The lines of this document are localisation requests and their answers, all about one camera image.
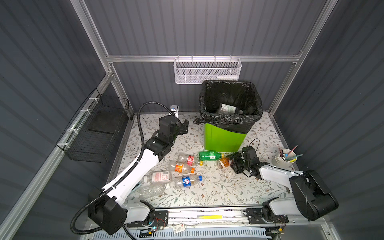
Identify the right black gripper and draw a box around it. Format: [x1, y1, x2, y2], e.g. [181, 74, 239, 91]
[226, 151, 250, 173]

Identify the brown Nescafe bottle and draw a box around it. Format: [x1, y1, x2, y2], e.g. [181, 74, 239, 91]
[218, 157, 233, 169]

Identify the clear bottle red label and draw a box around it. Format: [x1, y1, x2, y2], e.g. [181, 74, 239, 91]
[177, 153, 203, 167]

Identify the green bottle yellow cap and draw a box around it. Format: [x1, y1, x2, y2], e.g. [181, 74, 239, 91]
[199, 151, 225, 162]

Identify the clear bottle orange cap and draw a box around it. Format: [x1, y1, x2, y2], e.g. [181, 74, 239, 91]
[169, 161, 196, 174]

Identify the clear bottle pink label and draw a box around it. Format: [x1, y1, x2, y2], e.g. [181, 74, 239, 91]
[142, 171, 172, 185]

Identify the Pepsi label clear bottle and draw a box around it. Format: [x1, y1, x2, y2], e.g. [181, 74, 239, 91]
[174, 175, 204, 189]

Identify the clear bottle white green label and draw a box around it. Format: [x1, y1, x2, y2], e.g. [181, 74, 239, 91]
[217, 104, 243, 115]

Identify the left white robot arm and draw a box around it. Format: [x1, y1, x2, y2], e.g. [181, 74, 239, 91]
[88, 115, 189, 235]

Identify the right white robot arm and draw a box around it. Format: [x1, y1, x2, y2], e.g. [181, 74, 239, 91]
[227, 147, 339, 224]

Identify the black bin liner bag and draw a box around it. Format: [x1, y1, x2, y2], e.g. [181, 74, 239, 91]
[193, 80, 263, 134]

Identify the white cup pencil holder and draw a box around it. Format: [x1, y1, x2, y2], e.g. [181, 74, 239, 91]
[272, 149, 297, 170]

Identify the red pencil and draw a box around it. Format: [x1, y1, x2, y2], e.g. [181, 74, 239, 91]
[286, 145, 298, 157]

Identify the teal pencil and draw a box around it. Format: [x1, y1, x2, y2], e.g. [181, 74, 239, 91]
[287, 154, 303, 161]

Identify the clear ribbed empty bottle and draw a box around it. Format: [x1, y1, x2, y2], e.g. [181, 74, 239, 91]
[139, 183, 171, 200]

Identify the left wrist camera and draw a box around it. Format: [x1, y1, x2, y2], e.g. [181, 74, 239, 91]
[170, 105, 179, 118]

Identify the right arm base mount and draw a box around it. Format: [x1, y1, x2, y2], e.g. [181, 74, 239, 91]
[243, 207, 289, 225]

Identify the white wire wall basket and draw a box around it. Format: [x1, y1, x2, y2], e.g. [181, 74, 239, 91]
[173, 58, 242, 85]

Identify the black wire wall basket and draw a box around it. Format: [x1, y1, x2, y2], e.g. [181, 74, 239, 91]
[57, 91, 130, 164]

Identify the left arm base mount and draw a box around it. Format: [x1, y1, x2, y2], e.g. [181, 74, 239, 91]
[126, 210, 169, 228]

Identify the white tag on rail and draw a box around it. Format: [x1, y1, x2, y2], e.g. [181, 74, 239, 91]
[173, 224, 186, 234]

